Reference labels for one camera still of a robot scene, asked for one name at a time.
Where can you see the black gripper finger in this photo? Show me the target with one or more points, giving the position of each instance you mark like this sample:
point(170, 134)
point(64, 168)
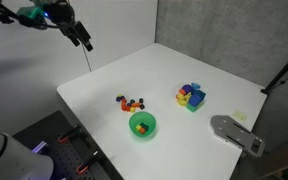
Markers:
point(83, 35)
point(69, 35)

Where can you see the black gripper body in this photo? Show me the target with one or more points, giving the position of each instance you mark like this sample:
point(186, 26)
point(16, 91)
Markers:
point(62, 14)

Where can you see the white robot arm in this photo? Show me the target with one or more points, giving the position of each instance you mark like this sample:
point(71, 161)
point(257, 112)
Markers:
point(17, 162)

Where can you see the blue purple block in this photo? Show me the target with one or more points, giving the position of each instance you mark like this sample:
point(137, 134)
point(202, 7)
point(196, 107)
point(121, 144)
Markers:
point(119, 98)

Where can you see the orange red block cluster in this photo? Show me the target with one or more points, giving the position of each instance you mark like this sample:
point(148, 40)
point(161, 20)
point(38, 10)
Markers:
point(129, 106)

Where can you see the dark block pair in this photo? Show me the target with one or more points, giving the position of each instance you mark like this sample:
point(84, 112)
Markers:
point(141, 101)

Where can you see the green plastic bowl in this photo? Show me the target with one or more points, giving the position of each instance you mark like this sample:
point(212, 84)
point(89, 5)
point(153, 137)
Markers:
point(142, 117)

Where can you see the blocks inside green bowl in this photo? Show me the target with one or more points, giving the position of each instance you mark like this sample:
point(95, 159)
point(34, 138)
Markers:
point(141, 128)

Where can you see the black orange clamp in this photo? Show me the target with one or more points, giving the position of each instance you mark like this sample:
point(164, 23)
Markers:
point(94, 157)
point(65, 137)

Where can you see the black perforated base board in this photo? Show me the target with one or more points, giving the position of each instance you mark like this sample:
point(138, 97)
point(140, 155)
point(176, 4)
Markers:
point(69, 155)

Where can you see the pile of colourful toys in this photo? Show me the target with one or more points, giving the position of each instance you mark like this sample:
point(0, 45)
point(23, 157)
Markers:
point(186, 92)

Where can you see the blue green toy box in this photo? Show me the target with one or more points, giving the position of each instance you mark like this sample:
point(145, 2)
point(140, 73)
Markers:
point(195, 100)

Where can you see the grey metal mounting plate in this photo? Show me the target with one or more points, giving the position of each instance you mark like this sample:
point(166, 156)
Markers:
point(230, 131)

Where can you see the yellow green sticker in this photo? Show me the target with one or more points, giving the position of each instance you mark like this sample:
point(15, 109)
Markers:
point(239, 115)

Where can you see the black tripod pole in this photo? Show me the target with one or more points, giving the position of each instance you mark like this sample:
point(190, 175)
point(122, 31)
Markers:
point(275, 80)

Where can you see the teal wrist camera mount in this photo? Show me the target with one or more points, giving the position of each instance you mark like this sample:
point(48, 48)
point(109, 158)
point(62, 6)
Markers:
point(32, 12)

